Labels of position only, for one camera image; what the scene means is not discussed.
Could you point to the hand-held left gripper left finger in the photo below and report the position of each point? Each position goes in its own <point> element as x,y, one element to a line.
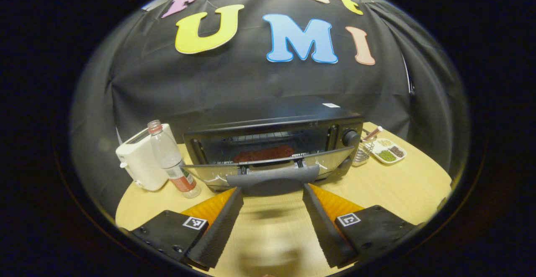
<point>222,231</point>

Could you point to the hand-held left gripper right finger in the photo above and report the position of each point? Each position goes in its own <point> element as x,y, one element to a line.
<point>324,229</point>

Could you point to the red roasted meat piece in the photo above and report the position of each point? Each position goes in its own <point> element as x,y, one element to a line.
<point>264,153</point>

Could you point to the black electric oven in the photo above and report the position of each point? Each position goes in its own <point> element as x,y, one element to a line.
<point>276,116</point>

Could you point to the clear plastic bottle red label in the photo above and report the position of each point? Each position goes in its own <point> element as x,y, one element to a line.
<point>167,155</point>

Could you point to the white divided plate with beans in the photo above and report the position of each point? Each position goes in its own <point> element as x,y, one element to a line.
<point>387,151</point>

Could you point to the white toaster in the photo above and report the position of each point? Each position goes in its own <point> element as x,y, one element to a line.
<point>140,164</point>

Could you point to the black backdrop cloth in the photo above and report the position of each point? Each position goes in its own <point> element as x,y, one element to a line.
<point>251,84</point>

